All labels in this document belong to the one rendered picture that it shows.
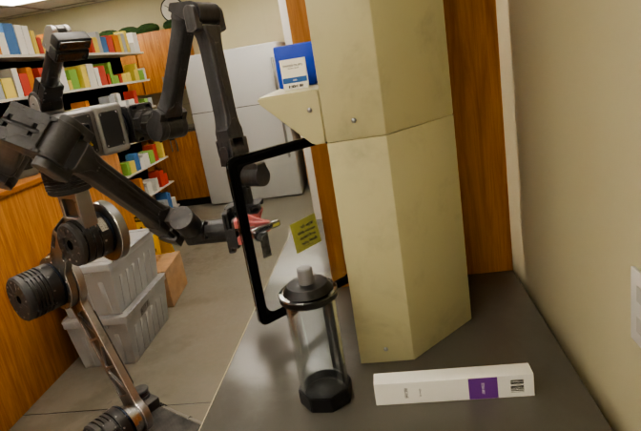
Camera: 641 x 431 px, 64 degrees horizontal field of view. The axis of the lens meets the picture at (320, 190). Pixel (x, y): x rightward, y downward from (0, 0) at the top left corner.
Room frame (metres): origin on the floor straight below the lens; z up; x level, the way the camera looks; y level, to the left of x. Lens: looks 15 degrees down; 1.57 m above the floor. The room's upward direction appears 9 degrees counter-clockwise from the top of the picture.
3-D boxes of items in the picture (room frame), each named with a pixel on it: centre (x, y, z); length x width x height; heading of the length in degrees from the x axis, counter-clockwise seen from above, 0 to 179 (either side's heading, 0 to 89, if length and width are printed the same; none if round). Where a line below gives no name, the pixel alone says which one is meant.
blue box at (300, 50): (1.18, 0.00, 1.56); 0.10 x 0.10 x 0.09; 82
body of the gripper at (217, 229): (1.17, 0.25, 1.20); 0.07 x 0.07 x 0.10; 81
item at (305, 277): (0.85, 0.05, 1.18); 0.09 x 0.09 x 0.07
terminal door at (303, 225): (1.15, 0.06, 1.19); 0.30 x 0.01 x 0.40; 126
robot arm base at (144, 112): (1.66, 0.51, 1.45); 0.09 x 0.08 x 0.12; 142
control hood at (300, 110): (1.10, 0.01, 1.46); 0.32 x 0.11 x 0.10; 172
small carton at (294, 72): (1.06, 0.01, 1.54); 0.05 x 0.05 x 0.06; 87
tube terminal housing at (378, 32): (1.07, -0.17, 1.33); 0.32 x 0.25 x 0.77; 172
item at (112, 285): (2.97, 1.37, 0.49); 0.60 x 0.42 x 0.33; 172
